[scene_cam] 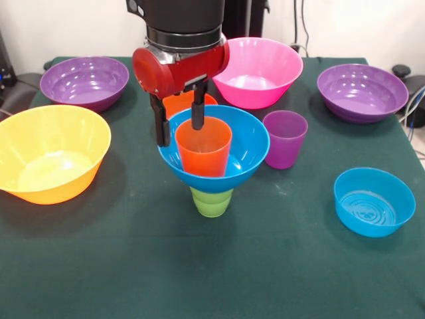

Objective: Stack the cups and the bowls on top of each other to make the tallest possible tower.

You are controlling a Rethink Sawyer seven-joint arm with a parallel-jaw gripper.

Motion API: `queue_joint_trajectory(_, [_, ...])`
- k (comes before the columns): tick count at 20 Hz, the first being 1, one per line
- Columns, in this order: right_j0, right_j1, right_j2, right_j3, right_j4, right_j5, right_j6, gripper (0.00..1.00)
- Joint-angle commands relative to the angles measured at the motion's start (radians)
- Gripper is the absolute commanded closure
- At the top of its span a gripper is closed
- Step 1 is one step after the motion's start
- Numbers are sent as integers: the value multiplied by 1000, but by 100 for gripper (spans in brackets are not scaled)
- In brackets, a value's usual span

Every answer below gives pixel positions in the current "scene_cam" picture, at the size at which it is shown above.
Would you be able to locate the purple plastic cup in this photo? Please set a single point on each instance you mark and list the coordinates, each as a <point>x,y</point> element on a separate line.
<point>287,153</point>

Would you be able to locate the orange plastic cup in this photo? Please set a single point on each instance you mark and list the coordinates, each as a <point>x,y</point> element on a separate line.
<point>204,163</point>

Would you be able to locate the dark green table cloth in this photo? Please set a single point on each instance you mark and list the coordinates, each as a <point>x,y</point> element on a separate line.
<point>212,266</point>

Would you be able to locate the black device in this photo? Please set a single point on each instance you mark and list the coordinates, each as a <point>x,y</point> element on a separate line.
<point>6,76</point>

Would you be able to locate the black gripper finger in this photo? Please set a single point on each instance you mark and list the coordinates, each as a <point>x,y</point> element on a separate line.
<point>198,113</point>
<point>162,129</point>

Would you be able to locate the deep blue plastic bowl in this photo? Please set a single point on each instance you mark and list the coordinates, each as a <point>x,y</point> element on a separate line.
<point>239,166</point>

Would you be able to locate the yellow plastic bowl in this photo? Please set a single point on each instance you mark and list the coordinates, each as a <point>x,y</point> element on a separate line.
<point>50,172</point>

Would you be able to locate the orange plastic bowl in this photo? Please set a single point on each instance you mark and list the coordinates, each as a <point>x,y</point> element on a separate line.
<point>179,104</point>

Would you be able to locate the low blue plastic bowl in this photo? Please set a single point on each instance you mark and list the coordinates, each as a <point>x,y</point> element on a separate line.
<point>365,224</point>

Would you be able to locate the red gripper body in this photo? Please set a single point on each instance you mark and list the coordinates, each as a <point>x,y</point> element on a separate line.
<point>149,73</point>

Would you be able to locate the green plastic cup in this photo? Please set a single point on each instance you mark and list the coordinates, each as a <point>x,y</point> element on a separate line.
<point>210,207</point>

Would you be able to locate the purple plastic bowl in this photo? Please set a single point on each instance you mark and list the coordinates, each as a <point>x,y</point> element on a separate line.
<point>83,98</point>
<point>362,101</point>

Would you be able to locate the black round knob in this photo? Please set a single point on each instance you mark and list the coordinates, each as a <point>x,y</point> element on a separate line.
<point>401,70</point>

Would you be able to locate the pink plastic bowl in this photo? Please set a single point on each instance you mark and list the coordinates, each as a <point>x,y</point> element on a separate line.
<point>259,96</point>

